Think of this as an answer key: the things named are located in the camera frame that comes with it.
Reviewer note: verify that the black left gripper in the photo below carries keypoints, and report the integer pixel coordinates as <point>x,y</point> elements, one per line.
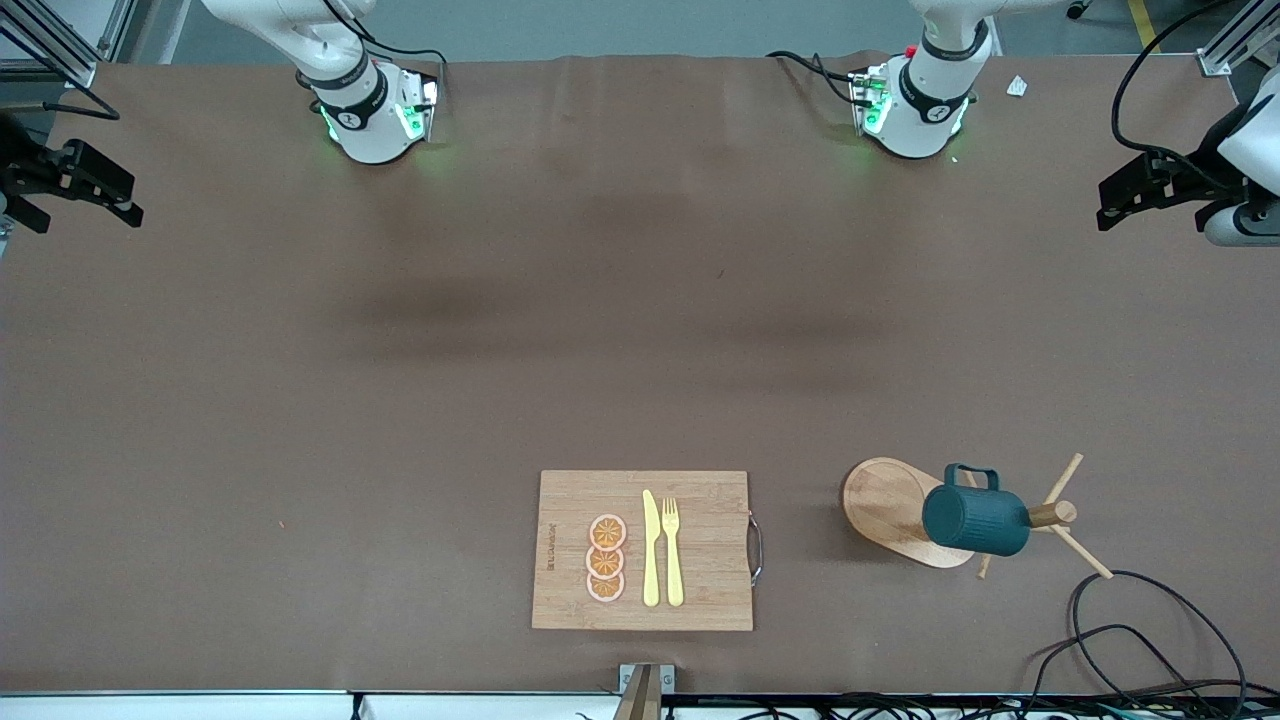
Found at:
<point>1186,180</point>

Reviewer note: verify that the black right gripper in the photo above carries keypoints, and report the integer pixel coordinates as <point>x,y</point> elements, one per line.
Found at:
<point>28,170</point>

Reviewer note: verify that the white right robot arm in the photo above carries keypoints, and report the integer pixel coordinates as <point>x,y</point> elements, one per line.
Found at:
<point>370,130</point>

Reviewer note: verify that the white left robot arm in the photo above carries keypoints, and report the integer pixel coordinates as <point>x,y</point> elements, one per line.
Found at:
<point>925,110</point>

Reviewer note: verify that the small white paper scrap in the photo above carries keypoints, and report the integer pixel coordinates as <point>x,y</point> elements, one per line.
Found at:
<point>1018,86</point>

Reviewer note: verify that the black caster wheel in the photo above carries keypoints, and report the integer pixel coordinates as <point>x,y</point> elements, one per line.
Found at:
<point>1078,9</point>

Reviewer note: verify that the wooden mug tree stand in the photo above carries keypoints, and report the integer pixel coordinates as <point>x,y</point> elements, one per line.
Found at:
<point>885,505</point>

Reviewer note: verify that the white desk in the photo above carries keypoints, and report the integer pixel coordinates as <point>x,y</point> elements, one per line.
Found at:
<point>200,708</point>

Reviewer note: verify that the bamboo cutting board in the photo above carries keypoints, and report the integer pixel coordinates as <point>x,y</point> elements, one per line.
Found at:
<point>700,500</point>

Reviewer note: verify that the yellow plastic fork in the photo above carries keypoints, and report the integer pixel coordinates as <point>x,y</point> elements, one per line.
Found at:
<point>674,570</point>

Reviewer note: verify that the orange slice toy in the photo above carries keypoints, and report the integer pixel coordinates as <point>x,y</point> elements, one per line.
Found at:
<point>605,588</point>
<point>605,563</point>
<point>608,532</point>

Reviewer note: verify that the yellow plastic knife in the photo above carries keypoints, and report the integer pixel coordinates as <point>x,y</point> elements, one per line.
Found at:
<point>651,560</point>

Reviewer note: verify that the aluminium frame profile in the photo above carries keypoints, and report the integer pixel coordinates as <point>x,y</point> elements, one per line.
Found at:
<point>60,55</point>
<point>1225,50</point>

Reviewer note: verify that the metal base connector bracket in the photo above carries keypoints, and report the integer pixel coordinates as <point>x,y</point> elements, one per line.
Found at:
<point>420,105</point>
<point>868,100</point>

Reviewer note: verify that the aluminium frame post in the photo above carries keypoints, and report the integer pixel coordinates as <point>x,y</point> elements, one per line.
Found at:
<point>645,700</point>

